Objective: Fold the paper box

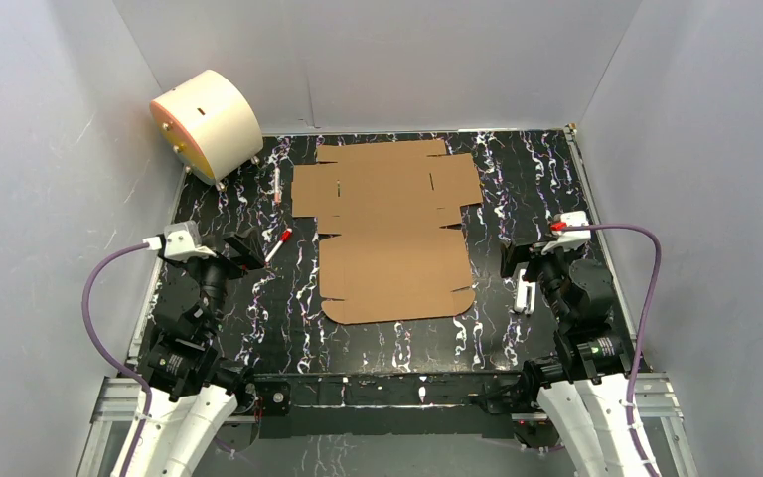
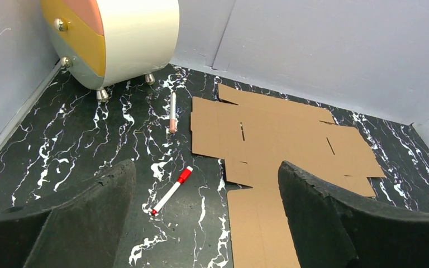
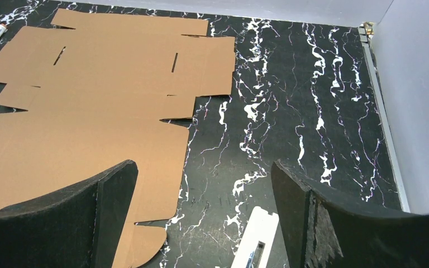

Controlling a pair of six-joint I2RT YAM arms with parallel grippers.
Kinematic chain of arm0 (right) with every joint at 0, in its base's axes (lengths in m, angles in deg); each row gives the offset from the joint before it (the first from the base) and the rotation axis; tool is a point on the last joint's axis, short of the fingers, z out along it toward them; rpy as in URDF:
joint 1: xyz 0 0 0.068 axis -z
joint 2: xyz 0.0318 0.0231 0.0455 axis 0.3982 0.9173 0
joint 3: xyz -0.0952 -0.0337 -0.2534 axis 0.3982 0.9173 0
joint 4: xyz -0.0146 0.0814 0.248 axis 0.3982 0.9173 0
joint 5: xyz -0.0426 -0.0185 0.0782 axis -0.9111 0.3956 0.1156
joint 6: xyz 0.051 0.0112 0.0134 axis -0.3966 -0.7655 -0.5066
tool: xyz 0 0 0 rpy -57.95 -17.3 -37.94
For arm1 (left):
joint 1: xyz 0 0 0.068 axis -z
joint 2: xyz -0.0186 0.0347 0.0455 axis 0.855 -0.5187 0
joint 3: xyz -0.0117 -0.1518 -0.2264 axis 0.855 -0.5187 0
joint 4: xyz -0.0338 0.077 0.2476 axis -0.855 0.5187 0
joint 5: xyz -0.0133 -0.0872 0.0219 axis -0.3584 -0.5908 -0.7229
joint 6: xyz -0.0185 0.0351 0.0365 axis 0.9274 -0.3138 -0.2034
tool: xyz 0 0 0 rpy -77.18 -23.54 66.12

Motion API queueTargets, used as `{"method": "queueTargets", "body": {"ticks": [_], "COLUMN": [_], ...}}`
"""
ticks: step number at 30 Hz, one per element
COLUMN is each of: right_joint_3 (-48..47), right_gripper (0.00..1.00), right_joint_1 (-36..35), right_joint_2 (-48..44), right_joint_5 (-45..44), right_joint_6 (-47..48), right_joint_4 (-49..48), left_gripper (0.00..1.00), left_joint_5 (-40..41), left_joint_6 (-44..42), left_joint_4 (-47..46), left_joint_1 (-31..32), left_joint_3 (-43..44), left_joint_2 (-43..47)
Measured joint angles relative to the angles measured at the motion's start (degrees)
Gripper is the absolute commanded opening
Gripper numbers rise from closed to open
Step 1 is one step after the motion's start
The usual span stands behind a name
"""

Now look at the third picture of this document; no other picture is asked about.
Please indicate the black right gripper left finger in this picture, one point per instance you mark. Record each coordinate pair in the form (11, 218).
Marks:
(79, 225)

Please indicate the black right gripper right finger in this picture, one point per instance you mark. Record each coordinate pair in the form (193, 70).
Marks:
(325, 227)

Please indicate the brown cardboard box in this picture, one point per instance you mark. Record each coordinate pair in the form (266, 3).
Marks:
(97, 89)

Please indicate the white plastic block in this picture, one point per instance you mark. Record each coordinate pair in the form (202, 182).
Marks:
(257, 239)

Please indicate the aluminium table edge rail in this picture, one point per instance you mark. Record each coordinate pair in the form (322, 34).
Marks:
(366, 33)

